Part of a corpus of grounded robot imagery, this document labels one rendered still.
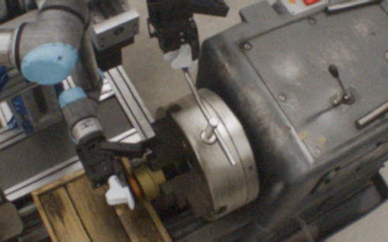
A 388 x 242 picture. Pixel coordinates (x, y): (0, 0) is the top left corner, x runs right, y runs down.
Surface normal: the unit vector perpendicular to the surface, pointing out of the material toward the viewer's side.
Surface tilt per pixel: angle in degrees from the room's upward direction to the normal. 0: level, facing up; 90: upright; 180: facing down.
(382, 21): 0
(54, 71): 89
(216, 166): 32
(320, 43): 0
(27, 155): 0
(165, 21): 69
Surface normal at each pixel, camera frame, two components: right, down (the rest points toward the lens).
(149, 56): 0.07, -0.46
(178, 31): 0.47, 0.58
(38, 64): 0.04, 0.88
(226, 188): 0.43, 0.38
